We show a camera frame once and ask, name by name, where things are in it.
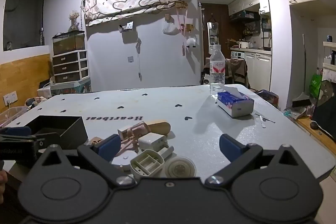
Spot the plastic drawer unit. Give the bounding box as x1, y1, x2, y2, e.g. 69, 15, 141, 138
52, 50, 90, 83

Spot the white wall shelf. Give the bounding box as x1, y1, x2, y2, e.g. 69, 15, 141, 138
322, 40, 336, 83

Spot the white wall socket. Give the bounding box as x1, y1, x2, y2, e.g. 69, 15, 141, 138
3, 91, 18, 106

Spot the tissue pack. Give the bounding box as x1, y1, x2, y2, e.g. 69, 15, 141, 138
217, 86, 255, 118

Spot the white appliance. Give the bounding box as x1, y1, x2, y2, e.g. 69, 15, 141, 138
37, 77, 57, 100

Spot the dark window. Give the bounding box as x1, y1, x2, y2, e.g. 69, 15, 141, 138
3, 0, 48, 51

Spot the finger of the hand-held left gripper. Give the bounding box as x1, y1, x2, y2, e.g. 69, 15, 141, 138
35, 132, 61, 153
0, 126, 37, 141

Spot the white plastic bag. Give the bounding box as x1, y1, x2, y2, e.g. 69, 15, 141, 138
162, 21, 180, 35

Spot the dark patterned bag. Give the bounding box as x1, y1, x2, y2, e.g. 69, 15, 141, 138
256, 90, 279, 106

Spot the black box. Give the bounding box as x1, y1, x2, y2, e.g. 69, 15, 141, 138
25, 115, 89, 151

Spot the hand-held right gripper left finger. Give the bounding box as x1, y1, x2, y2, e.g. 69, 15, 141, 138
39, 134, 138, 189

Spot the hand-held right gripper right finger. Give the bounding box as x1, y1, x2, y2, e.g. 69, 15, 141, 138
205, 134, 302, 189

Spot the white charger block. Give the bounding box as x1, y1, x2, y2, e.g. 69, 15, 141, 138
138, 133, 168, 151

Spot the white round disc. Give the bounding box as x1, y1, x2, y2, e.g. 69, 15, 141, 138
112, 152, 138, 171

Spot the clear plastic storage bin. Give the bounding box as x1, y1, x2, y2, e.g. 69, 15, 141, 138
0, 106, 28, 126

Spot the small wall shelf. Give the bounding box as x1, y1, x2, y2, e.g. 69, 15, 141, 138
119, 21, 134, 33

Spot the green bag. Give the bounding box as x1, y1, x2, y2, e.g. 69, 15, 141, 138
309, 74, 323, 97

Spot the glass fish tank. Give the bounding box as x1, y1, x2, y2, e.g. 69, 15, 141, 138
52, 30, 86, 56

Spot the hanging door organizer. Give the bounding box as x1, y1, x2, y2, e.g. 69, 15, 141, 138
207, 21, 219, 54

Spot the white compartment tray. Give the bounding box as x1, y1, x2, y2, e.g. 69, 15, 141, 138
130, 149, 165, 178

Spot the pink cable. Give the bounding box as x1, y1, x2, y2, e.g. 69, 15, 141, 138
117, 139, 139, 155

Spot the small white plastic piece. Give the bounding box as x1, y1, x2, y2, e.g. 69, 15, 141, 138
157, 146, 174, 159

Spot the pile of plush toys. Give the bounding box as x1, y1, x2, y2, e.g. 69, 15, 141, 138
25, 96, 48, 110

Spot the vase with dried flowers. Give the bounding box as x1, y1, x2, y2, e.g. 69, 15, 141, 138
69, 11, 80, 32

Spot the white lower kitchen cabinet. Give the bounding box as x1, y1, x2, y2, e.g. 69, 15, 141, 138
244, 52, 272, 90

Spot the person's left hand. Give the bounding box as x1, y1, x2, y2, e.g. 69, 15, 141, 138
0, 170, 8, 204

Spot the chair with brown clothing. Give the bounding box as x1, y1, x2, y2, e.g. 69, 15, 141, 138
225, 57, 249, 86

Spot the clear water bottle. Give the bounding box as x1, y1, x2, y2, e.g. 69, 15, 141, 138
209, 44, 226, 97

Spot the broom with dustpan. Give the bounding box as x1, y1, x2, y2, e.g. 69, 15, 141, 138
292, 34, 310, 108

